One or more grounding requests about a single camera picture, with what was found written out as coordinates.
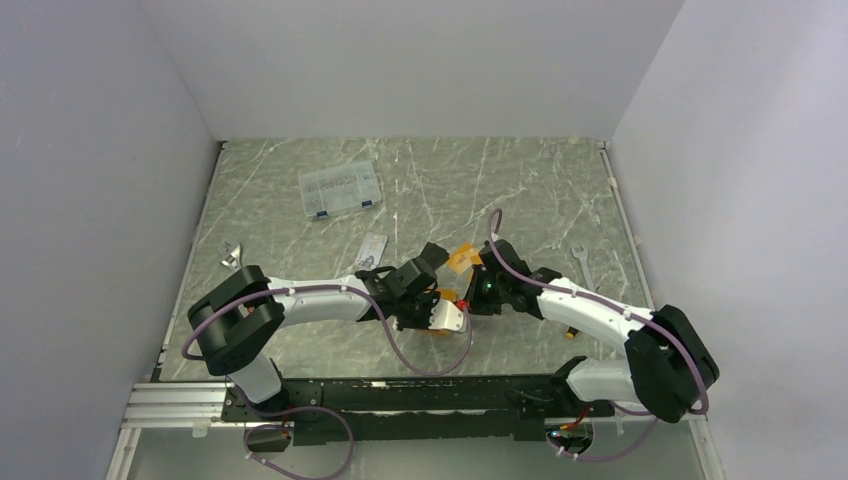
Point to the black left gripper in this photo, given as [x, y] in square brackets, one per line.
[430, 299]

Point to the orange leather card holder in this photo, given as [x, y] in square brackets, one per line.
[448, 295]

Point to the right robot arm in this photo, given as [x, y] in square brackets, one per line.
[664, 366]

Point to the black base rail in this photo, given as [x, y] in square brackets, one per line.
[520, 407]

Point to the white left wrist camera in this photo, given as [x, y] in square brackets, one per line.
[446, 316]

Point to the silver VIP card bottom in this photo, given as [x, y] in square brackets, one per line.
[371, 251]

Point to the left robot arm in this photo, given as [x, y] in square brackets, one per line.
[233, 323]

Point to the red-handled adjustable wrench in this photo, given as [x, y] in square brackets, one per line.
[230, 255]

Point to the silver open-end wrench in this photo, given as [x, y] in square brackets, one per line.
[581, 253]

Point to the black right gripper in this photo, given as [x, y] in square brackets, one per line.
[476, 304]

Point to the clear plastic organizer box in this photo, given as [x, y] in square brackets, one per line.
[340, 190]

